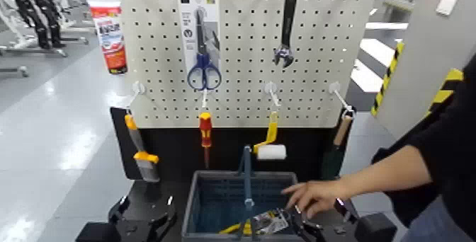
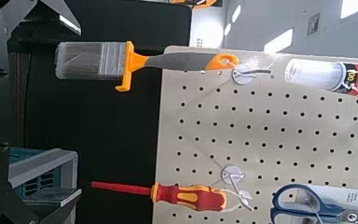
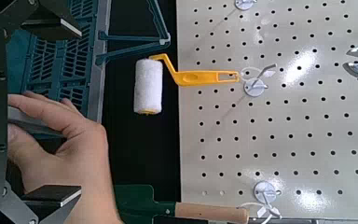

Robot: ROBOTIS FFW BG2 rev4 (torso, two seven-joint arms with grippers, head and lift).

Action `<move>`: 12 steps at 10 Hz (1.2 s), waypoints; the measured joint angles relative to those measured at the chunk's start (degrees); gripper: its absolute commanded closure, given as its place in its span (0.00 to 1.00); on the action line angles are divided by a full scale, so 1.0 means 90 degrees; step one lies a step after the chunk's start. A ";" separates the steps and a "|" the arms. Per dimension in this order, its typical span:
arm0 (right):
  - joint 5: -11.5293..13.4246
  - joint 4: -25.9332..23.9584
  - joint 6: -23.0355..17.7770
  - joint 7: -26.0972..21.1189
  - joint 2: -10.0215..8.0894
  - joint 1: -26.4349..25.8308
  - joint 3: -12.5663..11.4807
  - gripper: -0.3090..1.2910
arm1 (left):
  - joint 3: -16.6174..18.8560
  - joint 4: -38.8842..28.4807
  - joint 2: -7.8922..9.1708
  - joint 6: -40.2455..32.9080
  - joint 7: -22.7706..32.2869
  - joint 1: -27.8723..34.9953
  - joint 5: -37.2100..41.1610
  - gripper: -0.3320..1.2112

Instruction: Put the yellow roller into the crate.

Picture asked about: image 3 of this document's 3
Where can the yellow paint roller white sleeve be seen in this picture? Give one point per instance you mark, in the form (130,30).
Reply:
(147,87)

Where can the white round pegboard hook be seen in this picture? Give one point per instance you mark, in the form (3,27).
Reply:
(244,3)
(254,88)
(264,192)

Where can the bare person hand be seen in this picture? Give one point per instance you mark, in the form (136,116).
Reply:
(80,155)

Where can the beige perforated pegboard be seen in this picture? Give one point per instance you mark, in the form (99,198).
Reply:
(301,109)

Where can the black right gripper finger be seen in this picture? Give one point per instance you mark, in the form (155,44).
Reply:
(52,28)
(52,196)

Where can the bare person forearm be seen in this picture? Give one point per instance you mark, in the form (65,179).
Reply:
(96,214)

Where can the blue crate with grey rim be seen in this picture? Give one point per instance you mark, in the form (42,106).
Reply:
(43,62)

